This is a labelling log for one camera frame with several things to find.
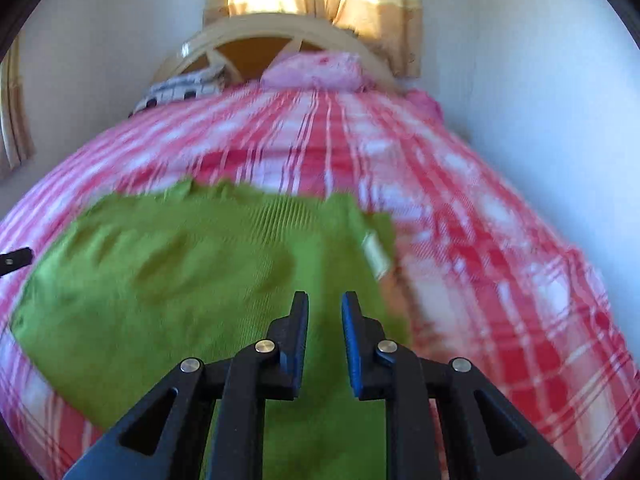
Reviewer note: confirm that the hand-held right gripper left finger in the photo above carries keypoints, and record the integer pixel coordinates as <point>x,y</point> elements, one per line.
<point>300,340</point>

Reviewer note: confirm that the pink cloth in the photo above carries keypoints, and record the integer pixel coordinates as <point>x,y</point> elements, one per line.
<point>425,102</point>

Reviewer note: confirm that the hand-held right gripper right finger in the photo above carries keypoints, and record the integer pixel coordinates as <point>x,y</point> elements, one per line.
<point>351,350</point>

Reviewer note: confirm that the pink pillow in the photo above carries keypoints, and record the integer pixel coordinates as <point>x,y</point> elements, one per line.
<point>315,72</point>

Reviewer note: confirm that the cream wooden headboard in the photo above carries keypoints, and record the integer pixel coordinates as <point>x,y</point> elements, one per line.
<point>260,22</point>

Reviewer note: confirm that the yellow patterned curtain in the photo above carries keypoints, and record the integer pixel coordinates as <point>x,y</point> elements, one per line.
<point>390,20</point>

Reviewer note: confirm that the red plaid bed sheet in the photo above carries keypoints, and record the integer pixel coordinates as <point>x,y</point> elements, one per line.
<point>500,260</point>

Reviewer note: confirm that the green orange striped knit sweater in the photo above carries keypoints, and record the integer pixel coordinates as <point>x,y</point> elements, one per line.
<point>175,270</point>

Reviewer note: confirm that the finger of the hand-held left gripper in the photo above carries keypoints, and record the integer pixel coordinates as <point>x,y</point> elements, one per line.
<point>15,260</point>

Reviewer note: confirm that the white printed pillow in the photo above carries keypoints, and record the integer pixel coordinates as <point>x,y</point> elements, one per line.
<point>180,87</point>

